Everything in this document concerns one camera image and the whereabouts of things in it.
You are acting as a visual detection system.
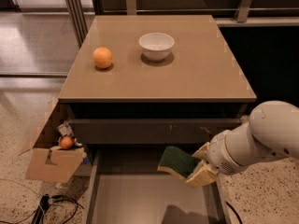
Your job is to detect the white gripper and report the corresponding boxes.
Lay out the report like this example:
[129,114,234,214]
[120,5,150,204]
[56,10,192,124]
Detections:
[186,130,246,188]

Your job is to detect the green and yellow sponge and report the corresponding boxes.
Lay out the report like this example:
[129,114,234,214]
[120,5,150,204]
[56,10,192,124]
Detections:
[157,147,201,180]

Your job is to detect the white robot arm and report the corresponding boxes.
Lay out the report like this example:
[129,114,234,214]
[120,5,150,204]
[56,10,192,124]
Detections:
[186,101,299,188]

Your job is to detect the open grey middle drawer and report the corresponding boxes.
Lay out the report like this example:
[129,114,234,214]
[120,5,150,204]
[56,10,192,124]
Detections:
[82,148,231,224]

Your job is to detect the grey drawer cabinet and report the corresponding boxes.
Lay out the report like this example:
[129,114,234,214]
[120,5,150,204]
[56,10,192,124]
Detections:
[57,14,258,224]

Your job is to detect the grey top drawer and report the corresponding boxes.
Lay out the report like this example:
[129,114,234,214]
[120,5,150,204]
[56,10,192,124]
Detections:
[69,119,242,145]

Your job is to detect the white ceramic bowl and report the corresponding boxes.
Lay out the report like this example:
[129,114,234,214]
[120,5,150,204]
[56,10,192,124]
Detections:
[139,33,175,62]

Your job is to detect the orange fruit in box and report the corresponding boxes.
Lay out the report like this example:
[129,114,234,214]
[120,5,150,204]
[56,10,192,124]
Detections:
[60,136,74,149]

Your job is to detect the crumpled packet in box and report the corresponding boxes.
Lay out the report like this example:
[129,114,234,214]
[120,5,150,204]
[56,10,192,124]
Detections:
[57,121,74,137]

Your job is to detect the open cardboard box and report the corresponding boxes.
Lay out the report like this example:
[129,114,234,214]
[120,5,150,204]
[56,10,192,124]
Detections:
[20,98,92,183]

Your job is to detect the orange fruit on cabinet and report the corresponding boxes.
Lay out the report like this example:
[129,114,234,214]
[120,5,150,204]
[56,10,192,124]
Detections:
[93,47,112,69]

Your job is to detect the black power strip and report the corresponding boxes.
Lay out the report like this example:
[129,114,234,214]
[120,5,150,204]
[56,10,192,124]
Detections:
[31,194,50,224]

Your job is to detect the black cable right floor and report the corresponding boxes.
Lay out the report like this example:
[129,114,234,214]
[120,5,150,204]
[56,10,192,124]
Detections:
[225,200,244,224]

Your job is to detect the black cable floor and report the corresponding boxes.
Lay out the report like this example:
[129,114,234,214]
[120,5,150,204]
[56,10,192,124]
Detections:
[225,200,244,224]
[0,195,85,224]

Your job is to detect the black cable left floor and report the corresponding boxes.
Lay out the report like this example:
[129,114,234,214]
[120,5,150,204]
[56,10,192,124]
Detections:
[0,195,85,224]

